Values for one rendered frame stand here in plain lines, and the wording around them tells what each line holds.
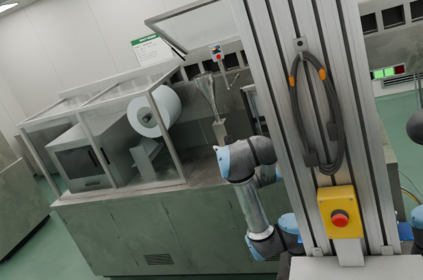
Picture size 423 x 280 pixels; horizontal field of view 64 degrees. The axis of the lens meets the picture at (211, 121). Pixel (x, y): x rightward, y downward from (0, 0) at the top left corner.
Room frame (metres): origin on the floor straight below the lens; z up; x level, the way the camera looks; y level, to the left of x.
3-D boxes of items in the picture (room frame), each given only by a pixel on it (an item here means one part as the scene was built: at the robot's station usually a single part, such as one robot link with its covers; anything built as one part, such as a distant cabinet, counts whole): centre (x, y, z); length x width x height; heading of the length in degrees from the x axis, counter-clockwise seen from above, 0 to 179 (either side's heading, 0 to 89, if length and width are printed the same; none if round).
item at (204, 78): (2.27, -0.05, 1.50); 0.14 x 0.14 x 0.06
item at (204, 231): (2.30, 0.17, 0.43); 2.52 x 0.64 x 0.86; 66
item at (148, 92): (2.54, 0.74, 1.25); 1.19 x 0.57 x 0.70; 66
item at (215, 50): (2.13, -0.18, 1.66); 0.07 x 0.07 x 0.10; 3
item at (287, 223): (1.16, -0.17, 0.98); 0.13 x 0.12 x 0.14; 91
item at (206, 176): (2.29, 0.18, 0.88); 2.52 x 0.66 x 0.04; 66
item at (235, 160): (1.16, -0.04, 1.19); 0.15 x 0.12 x 0.55; 91
